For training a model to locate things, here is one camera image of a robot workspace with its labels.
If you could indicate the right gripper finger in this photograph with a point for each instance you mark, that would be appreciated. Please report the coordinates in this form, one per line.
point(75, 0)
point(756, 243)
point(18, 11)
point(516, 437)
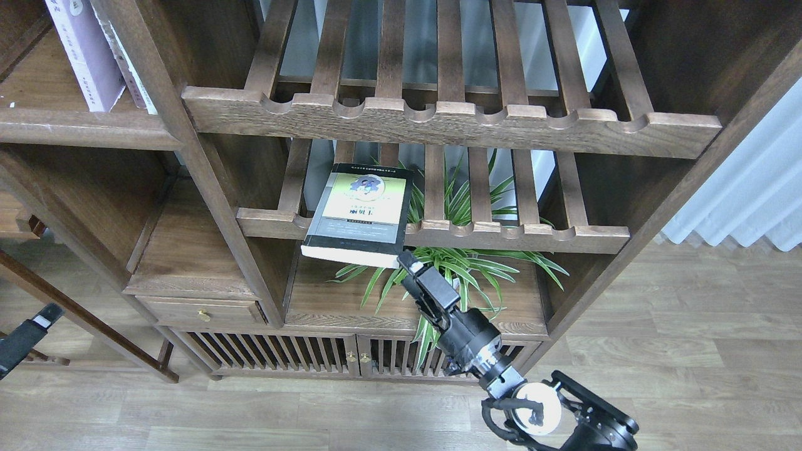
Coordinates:
point(410, 263)

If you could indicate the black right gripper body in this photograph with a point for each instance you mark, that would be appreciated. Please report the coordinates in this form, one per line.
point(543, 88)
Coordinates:
point(468, 338)

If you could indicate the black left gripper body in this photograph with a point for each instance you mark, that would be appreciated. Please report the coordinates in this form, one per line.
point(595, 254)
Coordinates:
point(28, 334)

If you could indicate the black and green book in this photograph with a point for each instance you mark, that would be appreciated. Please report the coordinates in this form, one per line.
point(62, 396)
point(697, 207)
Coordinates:
point(361, 216)

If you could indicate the white and lilac book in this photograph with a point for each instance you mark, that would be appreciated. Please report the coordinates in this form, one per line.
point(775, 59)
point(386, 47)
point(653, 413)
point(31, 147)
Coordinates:
point(89, 53)

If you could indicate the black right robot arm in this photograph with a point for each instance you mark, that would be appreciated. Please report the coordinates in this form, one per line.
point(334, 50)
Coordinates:
point(516, 410)

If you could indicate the green spider plant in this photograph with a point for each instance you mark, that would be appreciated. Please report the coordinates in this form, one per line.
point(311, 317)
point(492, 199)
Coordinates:
point(463, 265)

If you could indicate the dark wooden side furniture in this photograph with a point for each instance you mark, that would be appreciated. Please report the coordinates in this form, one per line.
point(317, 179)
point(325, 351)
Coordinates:
point(24, 278)

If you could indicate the dark wooden bookshelf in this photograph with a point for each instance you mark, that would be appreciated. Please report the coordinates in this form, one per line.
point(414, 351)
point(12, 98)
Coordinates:
point(609, 114)

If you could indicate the brass drawer knob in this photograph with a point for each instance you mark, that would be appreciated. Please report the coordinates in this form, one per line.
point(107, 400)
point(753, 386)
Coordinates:
point(203, 315)

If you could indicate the white pleated curtain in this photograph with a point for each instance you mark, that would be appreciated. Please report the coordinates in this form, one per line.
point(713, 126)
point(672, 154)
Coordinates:
point(756, 193)

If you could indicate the white book behind post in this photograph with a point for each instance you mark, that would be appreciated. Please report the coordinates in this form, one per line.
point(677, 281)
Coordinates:
point(133, 81)

